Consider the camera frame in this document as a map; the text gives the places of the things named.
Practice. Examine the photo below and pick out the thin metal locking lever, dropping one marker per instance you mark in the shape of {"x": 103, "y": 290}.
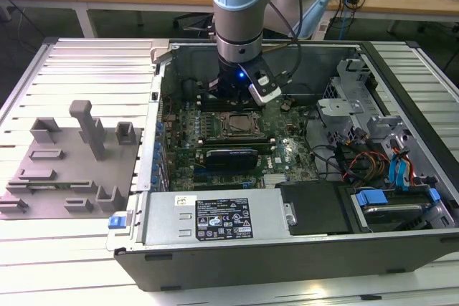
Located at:
{"x": 240, "y": 113}

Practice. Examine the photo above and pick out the silver CPU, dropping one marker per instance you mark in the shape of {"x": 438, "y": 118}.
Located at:
{"x": 241, "y": 123}

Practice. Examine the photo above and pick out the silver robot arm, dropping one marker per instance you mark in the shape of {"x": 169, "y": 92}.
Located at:
{"x": 238, "y": 26}

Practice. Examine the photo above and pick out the CPU socket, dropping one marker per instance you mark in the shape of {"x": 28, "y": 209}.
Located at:
{"x": 224, "y": 134}

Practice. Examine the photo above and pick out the black RAM slot bank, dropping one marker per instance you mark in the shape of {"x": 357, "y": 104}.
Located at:
{"x": 251, "y": 144}
{"x": 204, "y": 104}

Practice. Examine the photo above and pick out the black graphics card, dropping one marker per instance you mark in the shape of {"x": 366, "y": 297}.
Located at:
{"x": 231, "y": 159}

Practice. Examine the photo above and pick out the black office chair base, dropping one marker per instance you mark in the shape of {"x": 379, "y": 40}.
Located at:
{"x": 193, "y": 17}

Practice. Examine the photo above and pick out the green motherboard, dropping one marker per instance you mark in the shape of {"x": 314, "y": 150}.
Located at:
{"x": 294, "y": 141}

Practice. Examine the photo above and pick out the silver chipset heatsink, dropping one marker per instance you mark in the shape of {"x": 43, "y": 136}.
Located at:
{"x": 275, "y": 180}

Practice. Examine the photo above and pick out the grey metal drive cage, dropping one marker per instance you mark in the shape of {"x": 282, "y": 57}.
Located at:
{"x": 339, "y": 107}

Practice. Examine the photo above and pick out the grey power supply unit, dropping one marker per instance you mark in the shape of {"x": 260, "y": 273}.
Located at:
{"x": 168, "y": 220}

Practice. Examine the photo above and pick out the black plastic shroud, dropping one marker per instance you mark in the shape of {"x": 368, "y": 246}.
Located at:
{"x": 315, "y": 209}

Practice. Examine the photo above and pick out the blue case latch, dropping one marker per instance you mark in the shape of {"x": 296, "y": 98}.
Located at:
{"x": 116, "y": 221}

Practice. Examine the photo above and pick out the grey parts rack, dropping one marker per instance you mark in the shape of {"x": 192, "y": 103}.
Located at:
{"x": 71, "y": 177}

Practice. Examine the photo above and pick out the black grey PC case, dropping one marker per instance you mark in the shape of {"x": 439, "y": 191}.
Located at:
{"x": 251, "y": 270}

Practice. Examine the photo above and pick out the green RAM stick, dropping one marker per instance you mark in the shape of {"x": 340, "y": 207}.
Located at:
{"x": 71, "y": 186}

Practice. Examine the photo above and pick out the hard disk in blue carrier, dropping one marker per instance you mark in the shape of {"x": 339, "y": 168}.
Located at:
{"x": 391, "y": 214}

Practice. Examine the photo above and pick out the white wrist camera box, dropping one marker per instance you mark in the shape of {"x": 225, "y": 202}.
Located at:
{"x": 267, "y": 94}

